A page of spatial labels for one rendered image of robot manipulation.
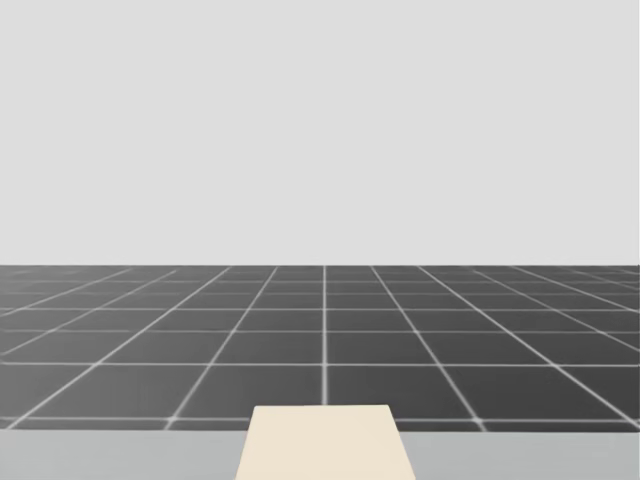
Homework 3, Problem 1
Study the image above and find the tall board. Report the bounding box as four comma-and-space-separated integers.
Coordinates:
234, 404, 417, 480

